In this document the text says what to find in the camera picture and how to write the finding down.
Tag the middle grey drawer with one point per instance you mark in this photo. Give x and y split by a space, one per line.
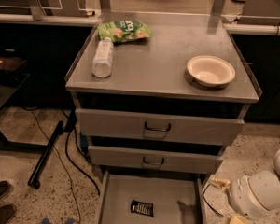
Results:
156 160

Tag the top grey drawer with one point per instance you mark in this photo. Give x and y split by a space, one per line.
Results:
166 128

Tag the grey metal drawer cabinet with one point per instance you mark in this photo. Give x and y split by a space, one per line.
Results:
149 76

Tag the black rxbar chocolate bar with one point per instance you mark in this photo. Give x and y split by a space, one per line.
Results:
142 208

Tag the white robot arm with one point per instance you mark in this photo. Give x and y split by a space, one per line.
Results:
276 168

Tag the green snack bag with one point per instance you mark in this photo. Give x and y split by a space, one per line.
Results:
123 31

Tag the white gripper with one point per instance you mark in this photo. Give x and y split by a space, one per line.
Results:
242 192

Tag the black side table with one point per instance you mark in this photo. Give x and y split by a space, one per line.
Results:
11 75

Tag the lower brown shoe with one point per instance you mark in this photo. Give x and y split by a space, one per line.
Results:
7 212

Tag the black table leg bar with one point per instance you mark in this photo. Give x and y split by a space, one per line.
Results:
33 181

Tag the white paper bowl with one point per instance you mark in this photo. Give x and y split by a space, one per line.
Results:
211 71

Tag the bottom grey open drawer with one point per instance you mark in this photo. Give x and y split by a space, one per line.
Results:
176 198

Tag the clear plastic water bottle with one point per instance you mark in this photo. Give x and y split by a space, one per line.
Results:
103 58

